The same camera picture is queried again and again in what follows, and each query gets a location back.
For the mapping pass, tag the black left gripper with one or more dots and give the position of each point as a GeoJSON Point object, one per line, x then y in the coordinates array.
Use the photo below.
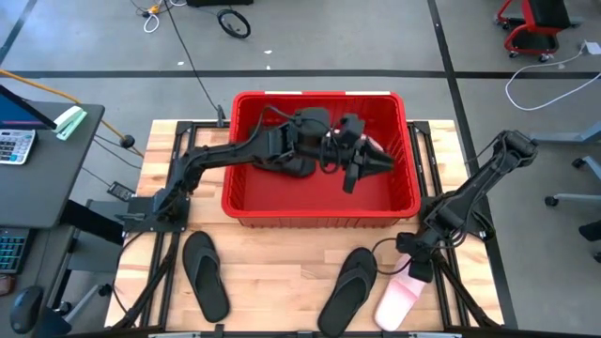
{"type": "Point", "coordinates": [345, 151]}

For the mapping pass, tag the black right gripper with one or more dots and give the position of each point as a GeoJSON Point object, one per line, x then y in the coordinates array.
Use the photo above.
{"type": "Point", "coordinates": [413, 245]}

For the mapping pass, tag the black flip-flop slide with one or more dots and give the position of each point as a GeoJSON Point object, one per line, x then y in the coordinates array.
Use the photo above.
{"type": "Point", "coordinates": [337, 320]}
{"type": "Point", "coordinates": [212, 305]}

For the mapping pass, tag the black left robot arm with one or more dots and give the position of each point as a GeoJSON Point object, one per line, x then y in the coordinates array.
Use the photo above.
{"type": "Point", "coordinates": [225, 152]}

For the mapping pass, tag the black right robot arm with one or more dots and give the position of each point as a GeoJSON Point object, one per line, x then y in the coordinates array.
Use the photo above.
{"type": "Point", "coordinates": [474, 188]}

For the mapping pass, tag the red plastic bin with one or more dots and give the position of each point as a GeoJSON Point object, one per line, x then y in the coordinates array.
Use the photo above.
{"type": "Point", "coordinates": [305, 199]}

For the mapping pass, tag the black slide sandal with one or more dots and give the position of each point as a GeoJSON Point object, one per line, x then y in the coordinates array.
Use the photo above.
{"type": "Point", "coordinates": [286, 168]}

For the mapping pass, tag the black shoe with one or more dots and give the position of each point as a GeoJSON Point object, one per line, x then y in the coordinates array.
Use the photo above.
{"type": "Point", "coordinates": [591, 231]}

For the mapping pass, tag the red and black cart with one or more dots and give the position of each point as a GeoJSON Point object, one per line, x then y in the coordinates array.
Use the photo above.
{"type": "Point", "coordinates": [530, 28]}

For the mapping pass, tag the black round floor puck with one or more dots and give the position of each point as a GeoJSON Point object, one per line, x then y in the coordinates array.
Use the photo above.
{"type": "Point", "coordinates": [127, 141]}

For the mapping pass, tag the black power adapter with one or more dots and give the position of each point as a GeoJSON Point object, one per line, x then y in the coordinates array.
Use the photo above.
{"type": "Point", "coordinates": [121, 191]}

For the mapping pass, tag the mint green stapler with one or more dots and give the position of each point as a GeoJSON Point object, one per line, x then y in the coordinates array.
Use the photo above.
{"type": "Point", "coordinates": [70, 122]}

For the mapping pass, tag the black desk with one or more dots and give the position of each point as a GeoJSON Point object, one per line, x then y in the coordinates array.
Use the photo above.
{"type": "Point", "coordinates": [47, 188]}

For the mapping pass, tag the grey desk calculator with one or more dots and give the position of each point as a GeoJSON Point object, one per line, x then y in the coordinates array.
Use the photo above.
{"type": "Point", "coordinates": [16, 146]}

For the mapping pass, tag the dark flat monitor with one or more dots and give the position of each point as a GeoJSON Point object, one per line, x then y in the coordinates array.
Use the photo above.
{"type": "Point", "coordinates": [14, 112]}

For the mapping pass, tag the black backlit keyboard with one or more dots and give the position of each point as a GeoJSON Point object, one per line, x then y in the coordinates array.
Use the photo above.
{"type": "Point", "coordinates": [13, 249]}

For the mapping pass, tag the black computer mouse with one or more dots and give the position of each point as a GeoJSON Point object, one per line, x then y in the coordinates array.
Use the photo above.
{"type": "Point", "coordinates": [26, 310]}

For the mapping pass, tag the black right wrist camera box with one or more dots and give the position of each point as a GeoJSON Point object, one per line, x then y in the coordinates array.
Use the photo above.
{"type": "Point", "coordinates": [421, 271]}

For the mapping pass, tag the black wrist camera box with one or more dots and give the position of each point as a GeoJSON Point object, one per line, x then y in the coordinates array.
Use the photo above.
{"type": "Point", "coordinates": [352, 124]}
{"type": "Point", "coordinates": [421, 271]}

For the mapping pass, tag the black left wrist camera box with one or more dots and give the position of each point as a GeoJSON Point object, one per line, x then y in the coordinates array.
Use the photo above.
{"type": "Point", "coordinates": [352, 124]}

